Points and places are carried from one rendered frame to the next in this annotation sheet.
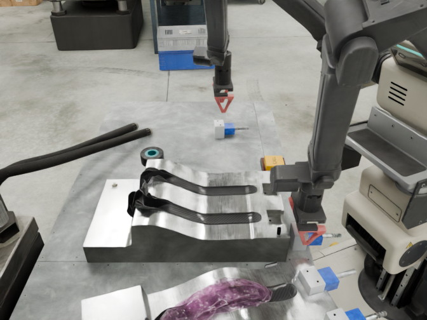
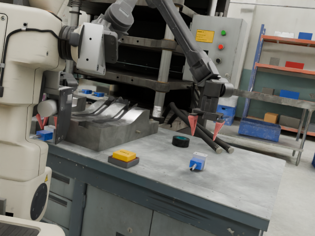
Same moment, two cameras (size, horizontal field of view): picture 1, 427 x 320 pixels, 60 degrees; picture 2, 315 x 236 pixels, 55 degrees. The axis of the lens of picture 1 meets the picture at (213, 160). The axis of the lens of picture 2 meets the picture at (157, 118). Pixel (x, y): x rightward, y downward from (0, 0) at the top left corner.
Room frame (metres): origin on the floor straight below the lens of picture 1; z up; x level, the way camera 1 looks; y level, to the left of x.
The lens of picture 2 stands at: (1.50, -1.06, 1.17)
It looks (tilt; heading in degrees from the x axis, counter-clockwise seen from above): 11 degrees down; 115
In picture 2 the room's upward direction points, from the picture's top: 9 degrees clockwise
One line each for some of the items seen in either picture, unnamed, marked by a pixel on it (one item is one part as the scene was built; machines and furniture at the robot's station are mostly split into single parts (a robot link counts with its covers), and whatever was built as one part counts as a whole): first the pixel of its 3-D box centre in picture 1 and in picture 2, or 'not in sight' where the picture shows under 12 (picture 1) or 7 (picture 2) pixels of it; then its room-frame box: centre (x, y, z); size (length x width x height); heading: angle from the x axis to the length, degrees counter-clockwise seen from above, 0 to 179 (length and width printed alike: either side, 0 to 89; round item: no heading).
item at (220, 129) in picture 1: (231, 128); (196, 164); (1.21, -0.07, 0.83); 0.13 x 0.05 x 0.05; 95
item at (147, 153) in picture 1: (152, 157); (180, 141); (1.04, 0.21, 0.82); 0.08 x 0.08 x 0.04
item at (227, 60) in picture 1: (221, 60); (213, 89); (1.21, -0.03, 1.10); 0.07 x 0.06 x 0.07; 70
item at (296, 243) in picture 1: (316, 235); (42, 135); (0.67, -0.27, 0.83); 0.13 x 0.05 x 0.05; 91
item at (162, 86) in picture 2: not in sight; (117, 80); (0.15, 0.95, 0.96); 1.29 x 0.83 x 0.18; 0
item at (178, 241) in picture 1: (188, 207); (110, 119); (0.73, 0.07, 0.87); 0.50 x 0.26 x 0.14; 90
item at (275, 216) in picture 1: (276, 222); not in sight; (0.67, -0.16, 0.87); 0.05 x 0.05 x 0.04; 0
